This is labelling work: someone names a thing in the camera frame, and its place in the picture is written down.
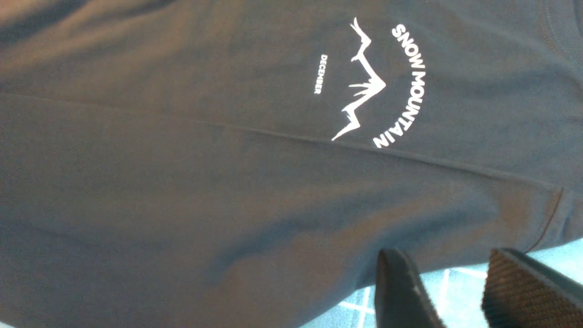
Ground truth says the gray long-sleeve top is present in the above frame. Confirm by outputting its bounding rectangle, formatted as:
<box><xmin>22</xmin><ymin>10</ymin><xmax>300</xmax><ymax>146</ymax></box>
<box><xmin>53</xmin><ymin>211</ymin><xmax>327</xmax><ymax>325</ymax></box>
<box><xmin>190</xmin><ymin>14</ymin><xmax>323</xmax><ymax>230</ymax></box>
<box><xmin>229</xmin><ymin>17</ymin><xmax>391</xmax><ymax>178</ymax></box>
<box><xmin>0</xmin><ymin>0</ymin><xmax>583</xmax><ymax>328</ymax></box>

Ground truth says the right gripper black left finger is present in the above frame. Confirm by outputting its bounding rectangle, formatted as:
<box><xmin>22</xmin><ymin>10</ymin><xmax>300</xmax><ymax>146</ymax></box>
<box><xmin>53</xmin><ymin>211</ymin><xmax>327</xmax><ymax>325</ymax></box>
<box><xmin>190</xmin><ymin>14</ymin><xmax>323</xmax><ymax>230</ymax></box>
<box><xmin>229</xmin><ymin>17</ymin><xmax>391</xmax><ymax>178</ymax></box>
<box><xmin>374</xmin><ymin>249</ymin><xmax>445</xmax><ymax>328</ymax></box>

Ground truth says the teal checkered tablecloth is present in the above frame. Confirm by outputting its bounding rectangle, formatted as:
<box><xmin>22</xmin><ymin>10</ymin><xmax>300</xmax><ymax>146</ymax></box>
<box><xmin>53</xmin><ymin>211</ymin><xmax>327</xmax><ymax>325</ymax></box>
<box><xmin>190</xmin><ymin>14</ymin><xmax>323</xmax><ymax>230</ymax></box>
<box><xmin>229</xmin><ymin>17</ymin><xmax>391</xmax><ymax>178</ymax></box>
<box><xmin>304</xmin><ymin>240</ymin><xmax>583</xmax><ymax>328</ymax></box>

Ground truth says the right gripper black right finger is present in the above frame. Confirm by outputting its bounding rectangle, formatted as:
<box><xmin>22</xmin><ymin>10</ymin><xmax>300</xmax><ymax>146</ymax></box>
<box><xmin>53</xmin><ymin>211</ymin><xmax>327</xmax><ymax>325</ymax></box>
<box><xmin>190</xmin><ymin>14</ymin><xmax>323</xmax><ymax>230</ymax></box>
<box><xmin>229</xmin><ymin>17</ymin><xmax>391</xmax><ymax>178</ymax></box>
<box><xmin>481</xmin><ymin>248</ymin><xmax>583</xmax><ymax>328</ymax></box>

